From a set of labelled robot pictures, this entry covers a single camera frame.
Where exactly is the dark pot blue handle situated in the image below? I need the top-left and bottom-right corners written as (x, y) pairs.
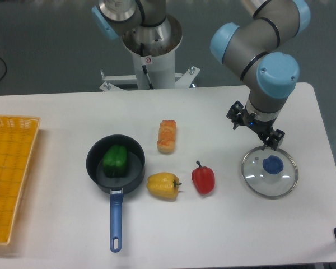
top-left (86, 134), bottom-right (145, 253)

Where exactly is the glass pot lid blue knob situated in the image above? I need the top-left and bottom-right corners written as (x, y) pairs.
top-left (241, 146), bottom-right (299, 200)

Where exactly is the orange bread loaf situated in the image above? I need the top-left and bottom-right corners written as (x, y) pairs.
top-left (157, 120), bottom-right (177, 154)

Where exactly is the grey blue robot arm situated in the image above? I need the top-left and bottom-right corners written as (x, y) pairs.
top-left (91, 1), bottom-right (311, 150)

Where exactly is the green bell pepper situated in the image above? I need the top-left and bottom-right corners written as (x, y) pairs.
top-left (102, 145), bottom-right (128, 178)

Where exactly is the yellow bell pepper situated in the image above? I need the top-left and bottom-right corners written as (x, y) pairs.
top-left (146, 172), bottom-right (181, 200)

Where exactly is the yellow woven basket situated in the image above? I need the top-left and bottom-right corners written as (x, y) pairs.
top-left (0, 115), bottom-right (40, 245)

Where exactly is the red bell pepper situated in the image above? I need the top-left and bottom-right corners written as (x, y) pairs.
top-left (192, 160), bottom-right (215, 195)

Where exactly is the black cable on pedestal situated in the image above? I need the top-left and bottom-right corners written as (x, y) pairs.
top-left (139, 42), bottom-right (155, 90)

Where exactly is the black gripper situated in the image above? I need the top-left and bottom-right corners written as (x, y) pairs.
top-left (226, 101), bottom-right (285, 151)

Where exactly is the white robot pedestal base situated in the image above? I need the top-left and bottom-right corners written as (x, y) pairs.
top-left (100, 15), bottom-right (200, 91)

